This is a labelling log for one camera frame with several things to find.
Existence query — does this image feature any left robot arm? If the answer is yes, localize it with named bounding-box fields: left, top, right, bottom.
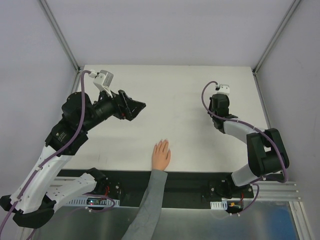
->
left=0, top=90, right=146, bottom=229

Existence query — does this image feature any grey sleeved forearm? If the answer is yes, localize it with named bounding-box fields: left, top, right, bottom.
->
left=122, top=169, right=168, bottom=240

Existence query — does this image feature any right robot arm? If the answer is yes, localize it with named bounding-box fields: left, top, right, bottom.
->
left=208, top=93, right=290, bottom=199

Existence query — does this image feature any mannequin hand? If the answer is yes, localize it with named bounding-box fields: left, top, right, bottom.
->
left=151, top=139, right=171, bottom=171

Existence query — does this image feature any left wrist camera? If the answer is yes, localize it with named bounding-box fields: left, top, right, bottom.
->
left=88, top=70, right=114, bottom=98

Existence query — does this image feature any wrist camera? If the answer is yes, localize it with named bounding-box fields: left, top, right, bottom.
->
left=215, top=84, right=230, bottom=96
left=88, top=70, right=114, bottom=98

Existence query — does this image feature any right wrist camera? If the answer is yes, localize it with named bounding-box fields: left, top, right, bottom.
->
left=215, top=84, right=230, bottom=96

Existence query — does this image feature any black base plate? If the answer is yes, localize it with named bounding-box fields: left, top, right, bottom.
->
left=60, top=169, right=259, bottom=209

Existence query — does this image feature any left white cable duct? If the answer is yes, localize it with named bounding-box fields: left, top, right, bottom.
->
left=65, top=196, right=120, bottom=208

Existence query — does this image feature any white cable duct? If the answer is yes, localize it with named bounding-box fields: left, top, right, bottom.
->
left=210, top=200, right=228, bottom=211
left=65, top=196, right=120, bottom=208

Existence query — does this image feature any right white cable duct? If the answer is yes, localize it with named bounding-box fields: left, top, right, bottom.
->
left=210, top=200, right=228, bottom=211

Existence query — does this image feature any left aluminium frame post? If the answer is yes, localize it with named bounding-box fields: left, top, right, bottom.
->
left=37, top=0, right=83, bottom=74

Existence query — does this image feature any aluminium frame post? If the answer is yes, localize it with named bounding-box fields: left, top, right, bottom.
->
left=37, top=0, right=83, bottom=74
left=252, top=0, right=303, bottom=75

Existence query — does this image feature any right aluminium frame post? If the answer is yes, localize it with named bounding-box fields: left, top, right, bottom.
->
left=252, top=0, right=303, bottom=75

